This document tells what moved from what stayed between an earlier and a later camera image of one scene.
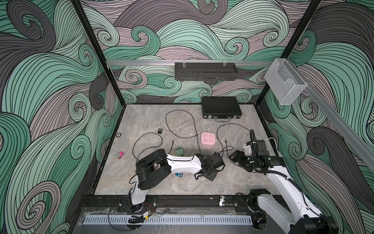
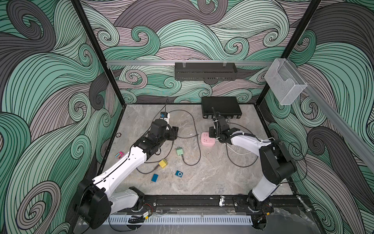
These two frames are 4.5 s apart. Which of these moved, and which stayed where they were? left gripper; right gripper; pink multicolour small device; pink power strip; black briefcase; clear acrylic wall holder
Moved: right gripper; left gripper
Stayed: clear acrylic wall holder; pink multicolour small device; pink power strip; black briefcase
